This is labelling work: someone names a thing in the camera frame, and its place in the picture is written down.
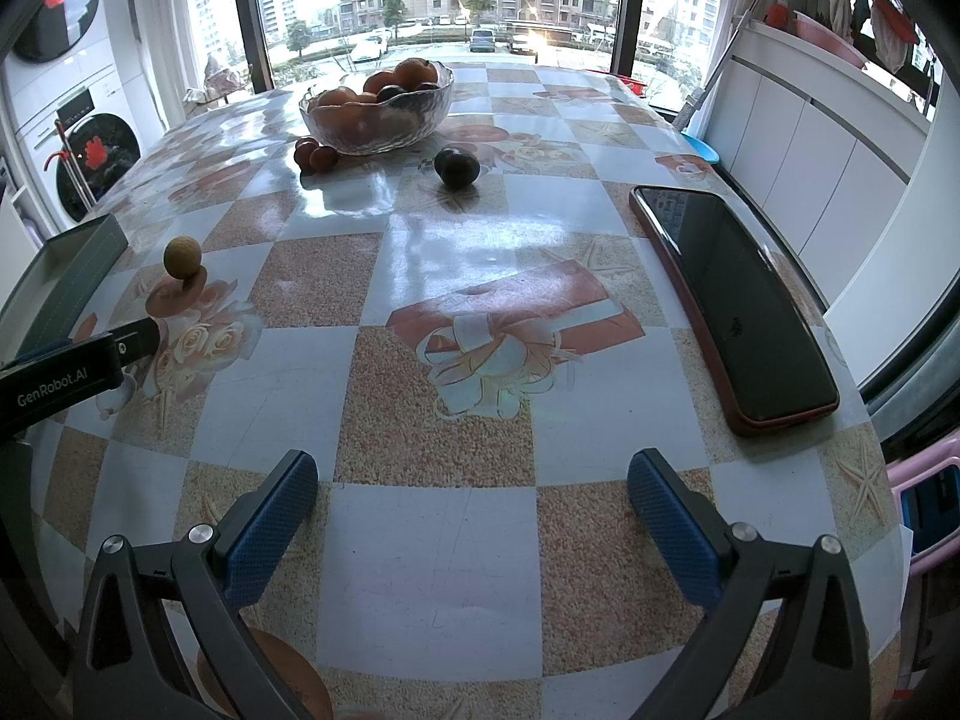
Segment plastic bag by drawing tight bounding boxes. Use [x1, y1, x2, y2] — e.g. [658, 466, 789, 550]
[201, 52, 250, 104]

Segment pink plastic stool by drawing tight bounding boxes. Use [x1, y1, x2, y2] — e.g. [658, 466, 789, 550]
[883, 436, 960, 580]

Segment pink basin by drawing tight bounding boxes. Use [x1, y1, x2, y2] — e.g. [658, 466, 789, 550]
[793, 11, 869, 68]

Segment brown longan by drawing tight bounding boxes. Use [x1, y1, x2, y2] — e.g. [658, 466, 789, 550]
[163, 237, 202, 278]

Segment hanging clothes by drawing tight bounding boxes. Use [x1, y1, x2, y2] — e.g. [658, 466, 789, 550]
[786, 0, 927, 76]

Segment round wooden stool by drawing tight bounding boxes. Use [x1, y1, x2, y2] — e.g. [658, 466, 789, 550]
[196, 626, 335, 720]

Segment clear glass bowl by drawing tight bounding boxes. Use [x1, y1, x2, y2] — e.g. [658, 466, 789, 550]
[298, 64, 455, 157]

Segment blue plastic dustpan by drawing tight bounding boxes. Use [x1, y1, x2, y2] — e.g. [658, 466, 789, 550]
[681, 131, 723, 165]

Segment white washing machine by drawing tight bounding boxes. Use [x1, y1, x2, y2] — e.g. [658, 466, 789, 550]
[0, 67, 170, 241]

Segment black tray red rim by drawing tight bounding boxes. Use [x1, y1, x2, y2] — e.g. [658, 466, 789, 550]
[628, 184, 841, 437]

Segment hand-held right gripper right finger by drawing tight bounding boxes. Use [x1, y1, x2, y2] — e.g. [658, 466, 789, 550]
[628, 448, 875, 720]

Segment metal pole with red handle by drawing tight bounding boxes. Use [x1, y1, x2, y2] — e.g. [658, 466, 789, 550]
[46, 118, 100, 209]

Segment mop pole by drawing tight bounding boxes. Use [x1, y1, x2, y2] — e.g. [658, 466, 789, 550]
[675, 0, 782, 132]

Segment white cabinet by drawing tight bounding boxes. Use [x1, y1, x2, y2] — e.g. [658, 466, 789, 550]
[701, 15, 942, 305]

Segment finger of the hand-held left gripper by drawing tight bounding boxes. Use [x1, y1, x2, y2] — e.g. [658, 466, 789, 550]
[11, 337, 77, 365]
[75, 317, 162, 383]

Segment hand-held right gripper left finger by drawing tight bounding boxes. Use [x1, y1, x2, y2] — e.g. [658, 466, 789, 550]
[71, 450, 320, 720]

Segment white stacked dryer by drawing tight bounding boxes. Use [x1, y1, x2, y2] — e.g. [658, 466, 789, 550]
[0, 0, 143, 136]

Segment grey rectangular tray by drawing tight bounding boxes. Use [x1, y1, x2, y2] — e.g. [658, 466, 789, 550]
[0, 214, 130, 376]

